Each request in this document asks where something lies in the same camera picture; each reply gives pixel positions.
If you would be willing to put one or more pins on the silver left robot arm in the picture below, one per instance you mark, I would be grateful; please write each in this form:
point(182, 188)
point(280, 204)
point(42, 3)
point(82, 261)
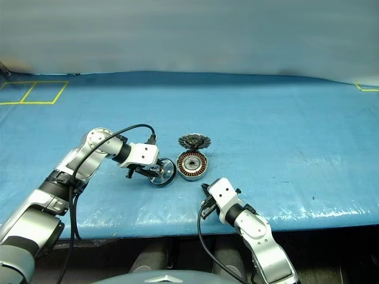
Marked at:
point(38, 207)

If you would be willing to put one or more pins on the blue plastic table cover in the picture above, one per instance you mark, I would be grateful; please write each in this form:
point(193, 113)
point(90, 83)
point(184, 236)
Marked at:
point(237, 118)

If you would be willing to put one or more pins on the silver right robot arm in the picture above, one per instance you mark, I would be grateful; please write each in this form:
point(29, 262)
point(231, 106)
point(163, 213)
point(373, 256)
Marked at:
point(266, 248)

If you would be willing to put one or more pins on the grey rounded cylinder shape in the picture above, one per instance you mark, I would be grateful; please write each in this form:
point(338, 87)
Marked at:
point(228, 257)
point(149, 257)

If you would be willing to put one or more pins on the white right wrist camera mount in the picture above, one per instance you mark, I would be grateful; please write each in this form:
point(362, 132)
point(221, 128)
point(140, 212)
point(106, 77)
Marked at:
point(223, 195)

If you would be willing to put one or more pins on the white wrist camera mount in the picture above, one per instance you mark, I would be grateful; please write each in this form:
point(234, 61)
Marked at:
point(223, 195)
point(142, 155)

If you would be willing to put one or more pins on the grey finned motor cap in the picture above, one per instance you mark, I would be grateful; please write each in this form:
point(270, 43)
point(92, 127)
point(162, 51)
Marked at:
point(195, 142)

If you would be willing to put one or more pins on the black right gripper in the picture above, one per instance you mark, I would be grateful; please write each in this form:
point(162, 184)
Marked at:
point(208, 207)

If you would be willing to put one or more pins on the grey robot torso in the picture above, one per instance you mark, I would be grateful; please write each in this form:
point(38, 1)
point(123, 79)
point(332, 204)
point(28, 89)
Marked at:
point(165, 279)

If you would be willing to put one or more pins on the copper wound motor stator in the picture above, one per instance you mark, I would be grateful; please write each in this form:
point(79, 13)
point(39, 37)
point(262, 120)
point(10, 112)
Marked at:
point(192, 165)

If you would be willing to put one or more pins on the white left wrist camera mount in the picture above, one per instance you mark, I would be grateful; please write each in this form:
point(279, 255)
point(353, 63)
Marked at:
point(142, 155)

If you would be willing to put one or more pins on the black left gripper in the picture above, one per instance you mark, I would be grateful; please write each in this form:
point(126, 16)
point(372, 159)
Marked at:
point(137, 170)

